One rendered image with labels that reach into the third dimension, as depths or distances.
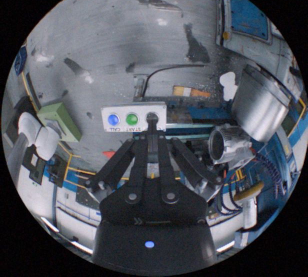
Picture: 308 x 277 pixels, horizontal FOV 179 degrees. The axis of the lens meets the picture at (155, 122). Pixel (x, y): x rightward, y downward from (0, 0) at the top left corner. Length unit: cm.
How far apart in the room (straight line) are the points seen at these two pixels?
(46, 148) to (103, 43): 68
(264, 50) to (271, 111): 17
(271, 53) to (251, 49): 8
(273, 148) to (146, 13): 86
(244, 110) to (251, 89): 8
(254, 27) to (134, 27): 41
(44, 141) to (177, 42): 90
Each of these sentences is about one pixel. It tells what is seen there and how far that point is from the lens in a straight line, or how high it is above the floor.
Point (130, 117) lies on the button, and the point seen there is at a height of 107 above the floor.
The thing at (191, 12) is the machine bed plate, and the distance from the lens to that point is 50.
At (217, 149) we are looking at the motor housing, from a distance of 67.
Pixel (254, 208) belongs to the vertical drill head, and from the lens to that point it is 60.
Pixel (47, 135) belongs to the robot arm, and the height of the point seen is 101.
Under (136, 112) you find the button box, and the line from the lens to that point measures 27.
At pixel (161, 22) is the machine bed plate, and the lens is 47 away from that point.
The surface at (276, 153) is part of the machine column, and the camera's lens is 69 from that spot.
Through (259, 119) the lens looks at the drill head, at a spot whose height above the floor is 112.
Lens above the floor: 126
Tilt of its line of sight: 44 degrees down
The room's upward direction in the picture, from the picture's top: 178 degrees clockwise
